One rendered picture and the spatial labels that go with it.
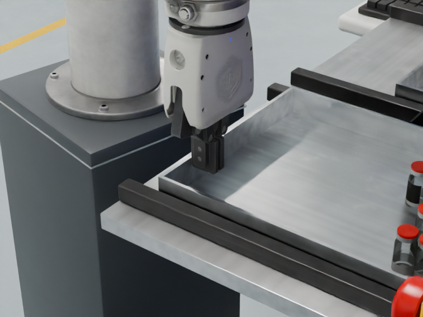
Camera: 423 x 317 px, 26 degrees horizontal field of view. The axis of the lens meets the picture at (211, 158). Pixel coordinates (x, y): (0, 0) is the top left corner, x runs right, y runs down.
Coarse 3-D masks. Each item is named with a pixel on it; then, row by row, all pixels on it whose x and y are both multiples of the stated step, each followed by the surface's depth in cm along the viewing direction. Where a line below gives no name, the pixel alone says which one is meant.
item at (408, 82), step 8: (416, 72) 117; (400, 80) 114; (408, 80) 115; (416, 80) 118; (400, 88) 113; (408, 88) 113; (416, 88) 112; (400, 96) 114; (408, 96) 113; (416, 96) 112
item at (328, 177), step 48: (288, 96) 112; (240, 144) 106; (288, 144) 107; (336, 144) 107; (384, 144) 107; (192, 192) 93; (240, 192) 98; (288, 192) 98; (336, 192) 98; (384, 192) 98; (288, 240) 87; (336, 240) 91; (384, 240) 91
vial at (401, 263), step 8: (400, 232) 84; (408, 232) 84; (416, 232) 84; (400, 240) 84; (408, 240) 84; (416, 240) 84; (400, 248) 85; (408, 248) 84; (416, 248) 85; (400, 256) 85; (408, 256) 85; (392, 264) 87; (400, 264) 86; (408, 264) 85; (400, 272) 86; (408, 272) 86
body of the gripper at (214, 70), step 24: (240, 24) 88; (168, 48) 88; (192, 48) 87; (216, 48) 88; (240, 48) 91; (168, 72) 89; (192, 72) 87; (216, 72) 89; (240, 72) 93; (168, 96) 90; (192, 96) 88; (216, 96) 90; (240, 96) 94; (192, 120) 90; (216, 120) 92
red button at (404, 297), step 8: (408, 280) 65; (416, 280) 65; (400, 288) 65; (408, 288) 64; (416, 288) 64; (400, 296) 64; (408, 296) 64; (416, 296) 64; (392, 304) 65; (400, 304) 64; (408, 304) 64; (416, 304) 63; (392, 312) 65; (400, 312) 64; (408, 312) 64; (416, 312) 63
